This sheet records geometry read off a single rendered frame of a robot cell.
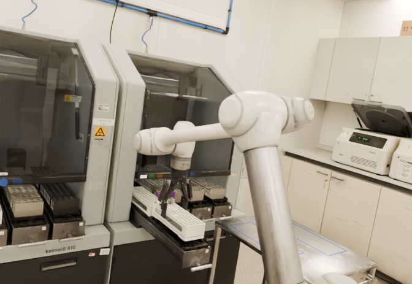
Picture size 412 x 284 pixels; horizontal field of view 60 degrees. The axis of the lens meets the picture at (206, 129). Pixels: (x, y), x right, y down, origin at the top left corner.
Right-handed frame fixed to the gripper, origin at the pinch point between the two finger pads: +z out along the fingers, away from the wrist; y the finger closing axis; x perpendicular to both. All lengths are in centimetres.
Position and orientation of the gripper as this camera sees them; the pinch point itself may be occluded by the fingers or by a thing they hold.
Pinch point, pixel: (173, 211)
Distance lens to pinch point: 166.6
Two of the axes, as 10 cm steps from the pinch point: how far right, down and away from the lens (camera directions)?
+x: -5.8, -1.8, 7.9
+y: 8.0, 0.4, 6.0
